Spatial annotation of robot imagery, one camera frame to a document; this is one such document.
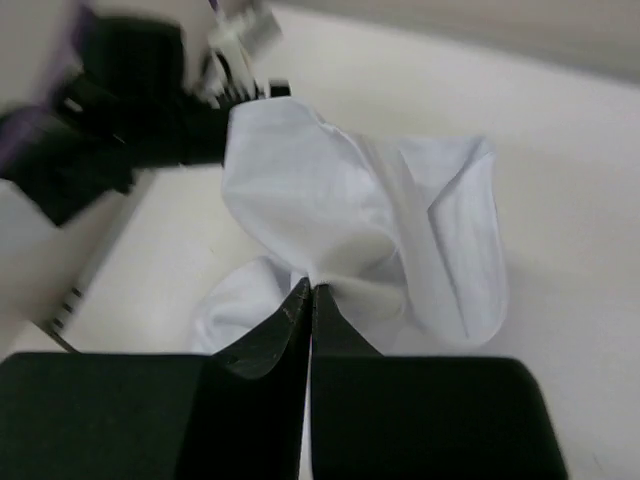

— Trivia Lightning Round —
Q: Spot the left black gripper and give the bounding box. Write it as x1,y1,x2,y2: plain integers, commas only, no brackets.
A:
44,19,293,171

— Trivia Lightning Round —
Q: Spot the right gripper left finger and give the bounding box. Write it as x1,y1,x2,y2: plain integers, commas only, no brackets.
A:
1,280,310,479

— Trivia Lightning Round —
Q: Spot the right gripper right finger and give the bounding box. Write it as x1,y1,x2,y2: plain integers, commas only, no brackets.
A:
310,286,569,479

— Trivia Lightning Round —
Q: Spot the white skirt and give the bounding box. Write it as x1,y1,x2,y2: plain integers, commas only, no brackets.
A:
192,97,508,354

